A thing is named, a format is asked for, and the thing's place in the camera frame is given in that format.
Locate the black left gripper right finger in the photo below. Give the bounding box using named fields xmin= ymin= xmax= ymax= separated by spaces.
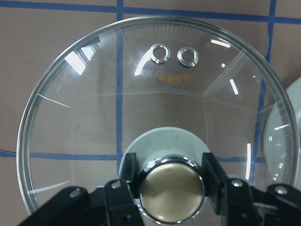
xmin=201 ymin=153 xmax=301 ymax=226

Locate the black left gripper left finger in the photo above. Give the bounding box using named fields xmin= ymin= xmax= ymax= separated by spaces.
xmin=21 ymin=153 xmax=143 ymax=226

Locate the glass pot lid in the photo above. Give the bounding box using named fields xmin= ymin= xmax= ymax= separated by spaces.
xmin=17 ymin=16 xmax=298 ymax=226

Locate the pale green cooking pot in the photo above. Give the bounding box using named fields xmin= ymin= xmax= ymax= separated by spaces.
xmin=263 ymin=78 xmax=301 ymax=190

